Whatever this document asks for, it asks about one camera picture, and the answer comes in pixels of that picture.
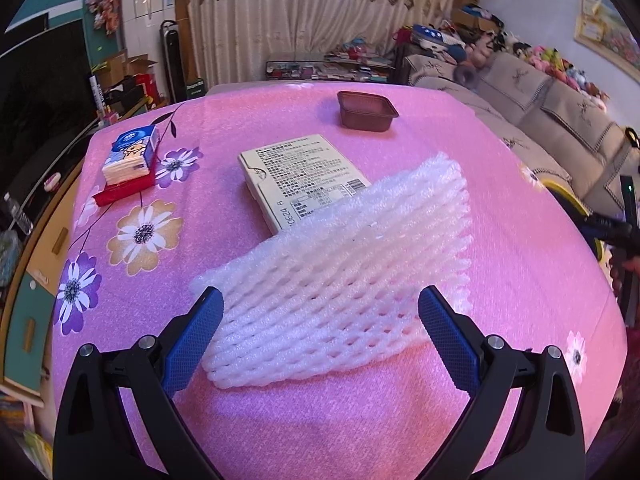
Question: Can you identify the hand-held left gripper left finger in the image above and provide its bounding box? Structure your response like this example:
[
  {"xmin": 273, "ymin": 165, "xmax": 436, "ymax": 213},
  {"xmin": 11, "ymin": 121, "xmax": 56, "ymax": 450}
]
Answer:
[{"xmin": 52, "ymin": 285, "xmax": 225, "ymax": 480}]

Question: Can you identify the open cardboard box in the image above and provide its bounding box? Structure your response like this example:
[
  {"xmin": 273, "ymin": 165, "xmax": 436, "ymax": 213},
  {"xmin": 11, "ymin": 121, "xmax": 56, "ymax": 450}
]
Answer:
[{"xmin": 92, "ymin": 52, "xmax": 158, "ymax": 81}]

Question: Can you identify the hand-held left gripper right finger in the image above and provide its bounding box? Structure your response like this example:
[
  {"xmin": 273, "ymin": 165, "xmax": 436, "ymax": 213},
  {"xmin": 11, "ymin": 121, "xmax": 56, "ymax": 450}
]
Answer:
[{"xmin": 417, "ymin": 285, "xmax": 586, "ymax": 480}]

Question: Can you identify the person's right hand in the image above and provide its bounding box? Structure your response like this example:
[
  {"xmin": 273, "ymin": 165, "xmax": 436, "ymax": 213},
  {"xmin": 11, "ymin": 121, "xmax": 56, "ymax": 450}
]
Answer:
[{"xmin": 611, "ymin": 255, "xmax": 640, "ymax": 286}]

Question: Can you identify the black television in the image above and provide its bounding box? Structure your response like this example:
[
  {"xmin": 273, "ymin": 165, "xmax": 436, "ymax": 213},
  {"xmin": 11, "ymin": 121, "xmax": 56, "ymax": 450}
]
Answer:
[{"xmin": 0, "ymin": 15, "xmax": 98, "ymax": 211}]

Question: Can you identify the pink floral tablecloth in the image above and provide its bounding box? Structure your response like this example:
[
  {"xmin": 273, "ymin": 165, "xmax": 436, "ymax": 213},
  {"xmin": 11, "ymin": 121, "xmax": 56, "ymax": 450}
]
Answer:
[{"xmin": 47, "ymin": 82, "xmax": 628, "ymax": 480}]

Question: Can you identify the grey neck pillow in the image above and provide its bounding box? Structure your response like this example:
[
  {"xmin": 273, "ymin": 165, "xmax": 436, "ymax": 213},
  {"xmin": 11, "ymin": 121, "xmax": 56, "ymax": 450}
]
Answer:
[{"xmin": 452, "ymin": 62, "xmax": 481, "ymax": 86}]

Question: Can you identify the blue star patterned plush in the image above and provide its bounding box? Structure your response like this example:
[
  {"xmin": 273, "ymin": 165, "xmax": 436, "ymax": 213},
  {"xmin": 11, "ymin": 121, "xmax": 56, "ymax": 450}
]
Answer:
[{"xmin": 410, "ymin": 24, "xmax": 468, "ymax": 53}]

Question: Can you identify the brown plastic tray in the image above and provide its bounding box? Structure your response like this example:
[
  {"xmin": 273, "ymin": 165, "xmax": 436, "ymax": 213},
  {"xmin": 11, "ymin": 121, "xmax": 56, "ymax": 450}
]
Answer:
[{"xmin": 336, "ymin": 91, "xmax": 399, "ymax": 132}]

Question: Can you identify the cream patterned curtain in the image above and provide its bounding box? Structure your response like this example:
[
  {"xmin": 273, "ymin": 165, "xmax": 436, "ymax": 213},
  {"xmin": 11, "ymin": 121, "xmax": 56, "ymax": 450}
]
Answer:
[{"xmin": 175, "ymin": 0, "xmax": 473, "ymax": 86}]

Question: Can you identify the beige cardboard box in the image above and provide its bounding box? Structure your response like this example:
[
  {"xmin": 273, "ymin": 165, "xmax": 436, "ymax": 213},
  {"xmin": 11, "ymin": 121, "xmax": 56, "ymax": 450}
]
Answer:
[{"xmin": 237, "ymin": 134, "xmax": 372, "ymax": 236}]

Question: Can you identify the black tower fan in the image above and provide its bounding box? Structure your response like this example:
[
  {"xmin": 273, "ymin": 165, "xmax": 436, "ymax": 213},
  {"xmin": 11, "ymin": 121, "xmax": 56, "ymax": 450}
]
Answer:
[{"xmin": 159, "ymin": 20, "xmax": 193, "ymax": 103}]

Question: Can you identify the wooden television cabinet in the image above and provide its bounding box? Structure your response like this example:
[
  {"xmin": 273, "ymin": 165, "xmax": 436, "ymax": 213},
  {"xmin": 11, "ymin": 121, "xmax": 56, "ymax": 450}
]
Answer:
[{"xmin": 0, "ymin": 125, "xmax": 121, "ymax": 411}]

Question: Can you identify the blue tissue pack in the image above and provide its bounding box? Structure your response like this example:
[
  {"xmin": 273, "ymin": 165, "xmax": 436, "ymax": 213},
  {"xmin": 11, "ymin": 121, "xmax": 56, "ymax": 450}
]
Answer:
[{"xmin": 101, "ymin": 126, "xmax": 160, "ymax": 186}]

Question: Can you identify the framed flower painting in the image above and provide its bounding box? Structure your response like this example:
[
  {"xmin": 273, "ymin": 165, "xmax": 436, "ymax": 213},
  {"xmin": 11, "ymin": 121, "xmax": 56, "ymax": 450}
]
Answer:
[{"xmin": 574, "ymin": 0, "xmax": 640, "ymax": 68}]

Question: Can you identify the beige sofa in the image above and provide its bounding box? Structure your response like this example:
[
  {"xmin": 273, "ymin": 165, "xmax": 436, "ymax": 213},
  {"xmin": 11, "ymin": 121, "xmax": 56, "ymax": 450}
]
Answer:
[{"xmin": 402, "ymin": 52, "xmax": 640, "ymax": 221}]

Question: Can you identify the red carton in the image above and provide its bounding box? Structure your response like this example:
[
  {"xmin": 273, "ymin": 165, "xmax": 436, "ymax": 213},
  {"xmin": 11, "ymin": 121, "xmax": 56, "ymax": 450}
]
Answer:
[{"xmin": 135, "ymin": 74, "xmax": 158, "ymax": 106}]

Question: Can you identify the yellow rimmed black round stool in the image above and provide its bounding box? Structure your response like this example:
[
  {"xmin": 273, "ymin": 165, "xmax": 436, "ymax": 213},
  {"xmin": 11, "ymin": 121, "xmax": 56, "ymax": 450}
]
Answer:
[{"xmin": 542, "ymin": 180, "xmax": 608, "ymax": 266}]

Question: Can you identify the clear water bottle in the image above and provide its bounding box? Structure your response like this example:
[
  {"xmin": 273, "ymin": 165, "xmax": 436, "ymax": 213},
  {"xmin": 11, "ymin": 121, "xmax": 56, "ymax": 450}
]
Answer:
[{"xmin": 2, "ymin": 192, "xmax": 33, "ymax": 233}]

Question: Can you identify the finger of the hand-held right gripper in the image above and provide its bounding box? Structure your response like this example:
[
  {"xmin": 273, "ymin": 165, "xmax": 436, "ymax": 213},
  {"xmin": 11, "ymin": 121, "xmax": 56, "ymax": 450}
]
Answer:
[{"xmin": 582, "ymin": 212, "xmax": 633, "ymax": 248}]

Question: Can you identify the tall white printed carton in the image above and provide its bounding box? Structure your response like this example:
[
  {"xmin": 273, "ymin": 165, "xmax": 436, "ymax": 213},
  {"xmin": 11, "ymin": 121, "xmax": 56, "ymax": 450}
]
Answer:
[{"xmin": 89, "ymin": 76, "xmax": 106, "ymax": 116}]

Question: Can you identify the low shelf with books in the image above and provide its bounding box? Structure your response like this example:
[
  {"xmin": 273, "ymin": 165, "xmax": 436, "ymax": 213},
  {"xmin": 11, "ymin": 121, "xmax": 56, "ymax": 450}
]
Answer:
[{"xmin": 265, "ymin": 55, "xmax": 396, "ymax": 82}]

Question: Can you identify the white foam net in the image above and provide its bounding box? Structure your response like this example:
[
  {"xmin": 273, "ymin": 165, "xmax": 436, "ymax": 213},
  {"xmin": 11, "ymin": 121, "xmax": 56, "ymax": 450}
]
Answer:
[{"xmin": 191, "ymin": 151, "xmax": 473, "ymax": 390}]

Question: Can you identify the flat red box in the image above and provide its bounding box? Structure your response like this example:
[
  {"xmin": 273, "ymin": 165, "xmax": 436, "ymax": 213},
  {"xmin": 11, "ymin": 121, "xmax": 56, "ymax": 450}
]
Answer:
[{"xmin": 92, "ymin": 172, "xmax": 156, "ymax": 207}]

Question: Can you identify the pile of plush toys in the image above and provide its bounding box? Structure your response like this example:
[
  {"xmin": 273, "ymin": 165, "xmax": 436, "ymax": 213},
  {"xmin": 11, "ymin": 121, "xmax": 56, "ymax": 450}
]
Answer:
[{"xmin": 470, "ymin": 30, "xmax": 611, "ymax": 101}]

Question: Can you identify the hanging flower ornament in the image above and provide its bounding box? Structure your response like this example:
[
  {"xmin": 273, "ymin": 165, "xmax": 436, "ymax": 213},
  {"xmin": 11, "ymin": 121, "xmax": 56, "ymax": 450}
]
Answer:
[{"xmin": 85, "ymin": 0, "xmax": 123, "ymax": 36}]

